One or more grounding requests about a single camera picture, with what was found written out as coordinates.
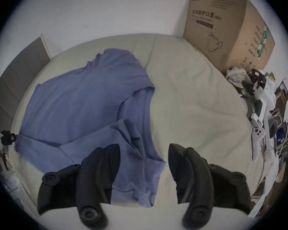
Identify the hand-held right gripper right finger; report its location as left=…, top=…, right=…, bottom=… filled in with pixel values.
left=168, top=143, right=252, bottom=228

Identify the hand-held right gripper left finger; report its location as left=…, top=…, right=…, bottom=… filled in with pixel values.
left=37, top=143, right=121, bottom=228

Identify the blue shirt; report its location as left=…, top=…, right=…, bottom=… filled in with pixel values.
left=14, top=48, right=167, bottom=208

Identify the grey padded headboard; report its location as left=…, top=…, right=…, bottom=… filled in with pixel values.
left=0, top=37, right=51, bottom=138

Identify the bed with beige sheet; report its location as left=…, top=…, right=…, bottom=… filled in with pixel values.
left=11, top=34, right=265, bottom=225

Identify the white hand controller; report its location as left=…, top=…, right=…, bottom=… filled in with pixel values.
left=252, top=126, right=266, bottom=161

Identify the brown cardboard carton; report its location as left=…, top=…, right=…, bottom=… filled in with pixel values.
left=183, top=0, right=276, bottom=72

